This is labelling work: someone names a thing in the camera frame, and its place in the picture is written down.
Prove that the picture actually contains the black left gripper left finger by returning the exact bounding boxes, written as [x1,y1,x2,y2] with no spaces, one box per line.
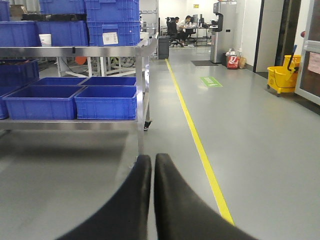
[59,154,152,240]

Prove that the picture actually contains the grey trash bin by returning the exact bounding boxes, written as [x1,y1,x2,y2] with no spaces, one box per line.
[158,36,170,59]

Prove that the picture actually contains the seated person white shirt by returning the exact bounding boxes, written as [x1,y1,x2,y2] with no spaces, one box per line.
[183,15,196,40]

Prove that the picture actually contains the blue bin rear right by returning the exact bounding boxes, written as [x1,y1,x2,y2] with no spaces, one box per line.
[80,76,137,86]

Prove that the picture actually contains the stacked blue crate with label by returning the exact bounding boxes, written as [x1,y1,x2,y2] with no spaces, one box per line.
[84,0,141,47]

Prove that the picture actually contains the blue bin rear left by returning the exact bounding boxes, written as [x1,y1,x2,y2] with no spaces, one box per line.
[29,77,87,86]

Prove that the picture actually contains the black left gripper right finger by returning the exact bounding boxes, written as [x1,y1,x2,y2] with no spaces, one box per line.
[154,153,253,240]

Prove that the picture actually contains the seated person black shirt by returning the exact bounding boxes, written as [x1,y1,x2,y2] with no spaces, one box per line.
[174,16,186,46]

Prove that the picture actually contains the silver water dispenser machine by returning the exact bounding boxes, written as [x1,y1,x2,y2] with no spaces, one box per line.
[210,0,237,64]

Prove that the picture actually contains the black office chair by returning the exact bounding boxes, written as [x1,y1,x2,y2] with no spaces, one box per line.
[166,17,183,47]

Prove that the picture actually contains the blue bin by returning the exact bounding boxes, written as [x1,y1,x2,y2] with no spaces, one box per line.
[3,85,83,120]
[29,77,87,86]
[80,76,137,86]
[74,86,137,120]

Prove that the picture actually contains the blue bin front left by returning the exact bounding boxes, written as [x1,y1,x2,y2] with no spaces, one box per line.
[3,85,83,120]

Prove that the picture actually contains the blue bin front right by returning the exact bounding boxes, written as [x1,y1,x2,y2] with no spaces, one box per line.
[74,86,137,120]

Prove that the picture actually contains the white plastic bucket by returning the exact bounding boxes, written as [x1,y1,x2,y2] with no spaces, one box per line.
[39,33,52,47]

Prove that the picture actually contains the office desk with monitors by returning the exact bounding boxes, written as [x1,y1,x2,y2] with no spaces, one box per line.
[184,14,219,47]

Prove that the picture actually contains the green safety floor sign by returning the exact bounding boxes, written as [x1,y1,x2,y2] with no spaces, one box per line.
[200,76,223,88]

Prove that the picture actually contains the red shopping bag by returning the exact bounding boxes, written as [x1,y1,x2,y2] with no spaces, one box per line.
[226,55,240,70]

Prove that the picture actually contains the yellow mop bucket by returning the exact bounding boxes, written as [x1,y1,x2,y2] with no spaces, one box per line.
[266,44,301,97]

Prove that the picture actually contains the blue crate top middle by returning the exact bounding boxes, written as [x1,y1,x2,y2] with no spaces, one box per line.
[36,20,89,47]

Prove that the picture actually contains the blue crate top left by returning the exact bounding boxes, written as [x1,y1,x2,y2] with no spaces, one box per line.
[0,20,41,47]

